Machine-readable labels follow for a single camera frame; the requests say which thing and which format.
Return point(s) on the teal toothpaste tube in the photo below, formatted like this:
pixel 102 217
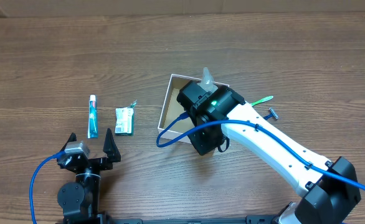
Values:
pixel 92 118

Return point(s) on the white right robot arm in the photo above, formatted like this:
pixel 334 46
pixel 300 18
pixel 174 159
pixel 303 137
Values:
pixel 227 116

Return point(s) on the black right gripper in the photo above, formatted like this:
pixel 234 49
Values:
pixel 188 94

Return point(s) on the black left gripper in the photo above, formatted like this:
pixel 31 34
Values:
pixel 94 162

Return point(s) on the blue disposable razor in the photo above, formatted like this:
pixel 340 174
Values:
pixel 272 114

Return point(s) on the white cardboard box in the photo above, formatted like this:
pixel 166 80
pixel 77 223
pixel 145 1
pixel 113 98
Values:
pixel 172 109

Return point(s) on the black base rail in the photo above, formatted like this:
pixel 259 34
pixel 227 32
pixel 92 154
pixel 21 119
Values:
pixel 249 219

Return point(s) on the green toothbrush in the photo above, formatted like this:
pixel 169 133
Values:
pixel 263 100

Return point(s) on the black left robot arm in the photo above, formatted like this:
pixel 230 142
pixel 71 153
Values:
pixel 79 199

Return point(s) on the clear soap pump bottle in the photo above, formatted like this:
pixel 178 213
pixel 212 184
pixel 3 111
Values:
pixel 207 81

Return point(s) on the green white floss packet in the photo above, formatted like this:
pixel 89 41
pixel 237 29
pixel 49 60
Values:
pixel 125 118

